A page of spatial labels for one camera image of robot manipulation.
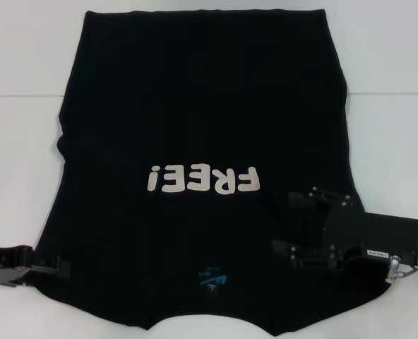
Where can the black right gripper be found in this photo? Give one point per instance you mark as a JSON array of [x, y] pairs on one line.
[[371, 236]]

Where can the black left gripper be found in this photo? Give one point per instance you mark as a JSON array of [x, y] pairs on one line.
[[4, 265]]

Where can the black shirt with FREE print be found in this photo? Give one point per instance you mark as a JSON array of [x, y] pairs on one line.
[[195, 106]]

